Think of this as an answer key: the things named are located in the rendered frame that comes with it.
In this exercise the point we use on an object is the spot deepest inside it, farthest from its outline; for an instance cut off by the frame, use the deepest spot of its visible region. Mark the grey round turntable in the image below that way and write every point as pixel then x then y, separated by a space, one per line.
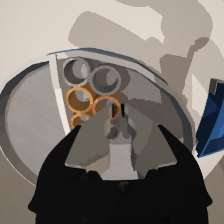
pixel 30 124

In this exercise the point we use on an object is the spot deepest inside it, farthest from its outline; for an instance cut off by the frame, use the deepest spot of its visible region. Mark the bronze bushing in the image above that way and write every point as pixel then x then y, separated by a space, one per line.
pixel 78 106
pixel 115 97
pixel 77 121

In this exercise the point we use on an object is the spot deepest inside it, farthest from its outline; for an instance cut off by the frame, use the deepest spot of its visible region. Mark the grey metal bushing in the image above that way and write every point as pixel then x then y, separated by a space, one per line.
pixel 69 77
pixel 101 89
pixel 115 131

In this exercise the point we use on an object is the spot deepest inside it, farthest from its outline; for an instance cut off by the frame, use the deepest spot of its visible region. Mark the blue open-top crate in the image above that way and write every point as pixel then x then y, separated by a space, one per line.
pixel 210 123

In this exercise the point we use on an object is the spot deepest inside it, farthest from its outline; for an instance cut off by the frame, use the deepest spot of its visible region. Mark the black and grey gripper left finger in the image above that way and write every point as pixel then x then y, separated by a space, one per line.
pixel 83 149

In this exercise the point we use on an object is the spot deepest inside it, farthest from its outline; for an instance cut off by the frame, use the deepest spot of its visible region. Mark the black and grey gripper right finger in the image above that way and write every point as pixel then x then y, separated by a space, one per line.
pixel 154 147

